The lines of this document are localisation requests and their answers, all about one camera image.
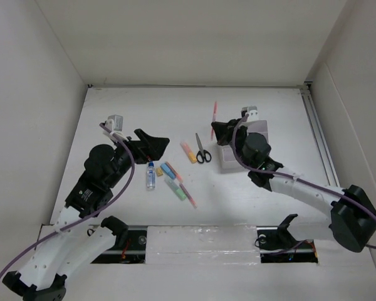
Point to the orange yellow-capped highlighter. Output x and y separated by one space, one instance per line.
189 153

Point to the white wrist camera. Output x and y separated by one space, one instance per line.
114 123
251 113

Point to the white foam front block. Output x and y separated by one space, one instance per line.
202 245

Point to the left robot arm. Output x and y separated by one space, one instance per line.
59 255

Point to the blue spray bottle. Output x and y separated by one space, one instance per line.
150 176

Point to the aluminium side rail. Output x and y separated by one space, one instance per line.
318 134

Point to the red highlighter pen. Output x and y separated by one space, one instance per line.
214 115

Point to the orange pen beside tape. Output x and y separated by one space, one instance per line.
177 175

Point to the green highlighter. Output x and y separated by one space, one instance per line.
175 188

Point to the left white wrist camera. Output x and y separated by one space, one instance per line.
114 123

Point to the black handled scissors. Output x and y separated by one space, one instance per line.
202 156

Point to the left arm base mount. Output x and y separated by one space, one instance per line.
130 244

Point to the pink red pen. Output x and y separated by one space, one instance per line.
188 195

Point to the yellow eraser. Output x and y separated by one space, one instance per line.
159 171

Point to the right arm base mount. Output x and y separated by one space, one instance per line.
277 245

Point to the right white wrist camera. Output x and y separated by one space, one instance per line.
251 113

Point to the white six-slot organizer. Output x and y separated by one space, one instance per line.
255 147

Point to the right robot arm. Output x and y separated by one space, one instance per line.
351 215

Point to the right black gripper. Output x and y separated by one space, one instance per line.
224 131

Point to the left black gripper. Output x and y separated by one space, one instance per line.
148 148

